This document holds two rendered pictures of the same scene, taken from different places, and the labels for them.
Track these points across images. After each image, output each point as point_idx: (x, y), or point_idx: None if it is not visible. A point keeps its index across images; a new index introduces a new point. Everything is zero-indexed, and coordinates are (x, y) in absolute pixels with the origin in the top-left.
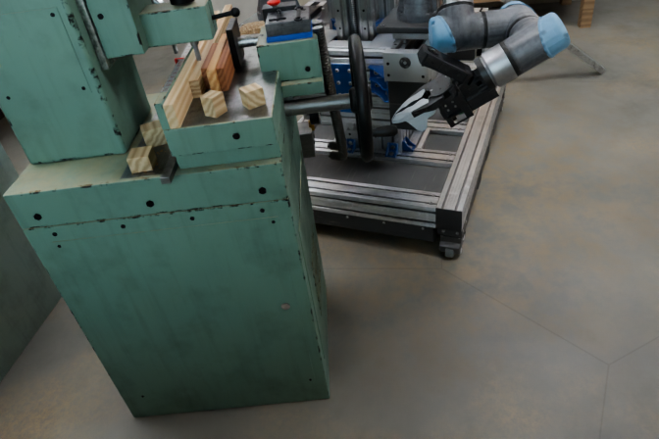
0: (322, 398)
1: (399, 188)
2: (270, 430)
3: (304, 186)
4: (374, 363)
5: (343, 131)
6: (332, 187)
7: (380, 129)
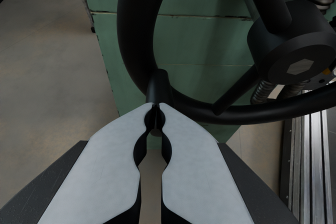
0: None
1: (331, 216)
2: (114, 117)
3: (231, 81)
4: (151, 180)
5: (294, 91)
6: (314, 142)
7: (151, 88)
